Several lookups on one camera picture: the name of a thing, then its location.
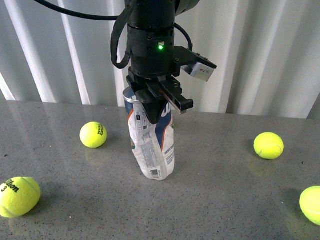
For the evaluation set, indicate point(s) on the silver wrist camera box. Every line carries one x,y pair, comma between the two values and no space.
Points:
197,66

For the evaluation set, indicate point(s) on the plain yellow tennis ball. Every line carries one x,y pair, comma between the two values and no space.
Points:
268,145

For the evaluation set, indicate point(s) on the yellow tennis ball right edge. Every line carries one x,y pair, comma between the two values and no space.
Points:
309,202

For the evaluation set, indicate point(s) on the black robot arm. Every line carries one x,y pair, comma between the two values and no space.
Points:
158,13

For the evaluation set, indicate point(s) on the near yellow Wilson tennis ball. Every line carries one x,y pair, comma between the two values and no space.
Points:
18,196

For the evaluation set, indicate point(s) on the Wilson tennis ball can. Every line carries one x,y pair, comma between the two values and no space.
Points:
152,144

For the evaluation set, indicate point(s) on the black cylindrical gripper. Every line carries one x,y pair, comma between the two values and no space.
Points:
153,71

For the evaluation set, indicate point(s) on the yellow Head Team tennis ball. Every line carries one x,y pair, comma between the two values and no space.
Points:
93,134

